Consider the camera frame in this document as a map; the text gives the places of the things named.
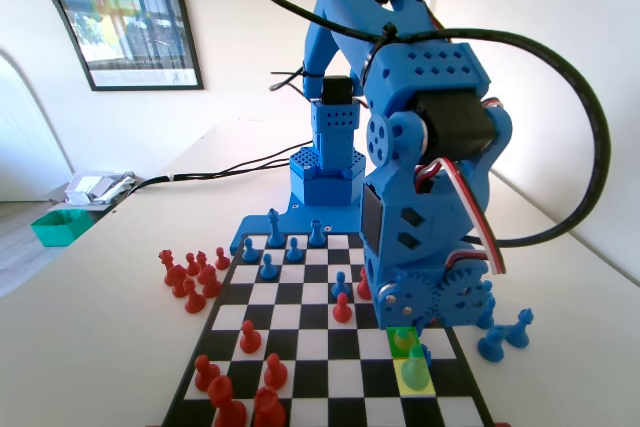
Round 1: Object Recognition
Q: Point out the blue rook chess piece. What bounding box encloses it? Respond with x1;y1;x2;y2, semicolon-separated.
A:
401;344;434;393
307;219;327;248

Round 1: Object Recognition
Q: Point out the red rook chess piece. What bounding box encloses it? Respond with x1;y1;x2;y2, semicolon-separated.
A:
356;266;374;301

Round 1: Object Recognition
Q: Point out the tall blue chess piece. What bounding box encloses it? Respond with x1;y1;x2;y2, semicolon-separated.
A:
505;309;535;350

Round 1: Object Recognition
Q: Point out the black white chessboard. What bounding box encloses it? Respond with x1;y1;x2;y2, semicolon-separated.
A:
159;231;496;427

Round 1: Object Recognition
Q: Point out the pile of white papers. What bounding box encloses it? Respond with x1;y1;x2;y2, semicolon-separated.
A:
62;171;136;206

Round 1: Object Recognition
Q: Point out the green plastic box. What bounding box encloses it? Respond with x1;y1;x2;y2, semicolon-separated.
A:
30;209;94;248

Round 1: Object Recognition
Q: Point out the black framed map poster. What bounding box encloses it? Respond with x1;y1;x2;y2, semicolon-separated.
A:
47;0;205;92

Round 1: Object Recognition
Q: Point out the white arched panel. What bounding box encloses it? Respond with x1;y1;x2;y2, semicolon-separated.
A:
0;0;94;203

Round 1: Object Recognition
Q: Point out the red white servo wire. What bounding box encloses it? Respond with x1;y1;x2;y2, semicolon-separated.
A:
414;96;507;276

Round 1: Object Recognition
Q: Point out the thin black cable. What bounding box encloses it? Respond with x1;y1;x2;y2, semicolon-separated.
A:
112;144;304;198
112;161;294;198

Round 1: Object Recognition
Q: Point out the thick black camera cable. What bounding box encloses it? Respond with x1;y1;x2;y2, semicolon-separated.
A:
252;0;612;249

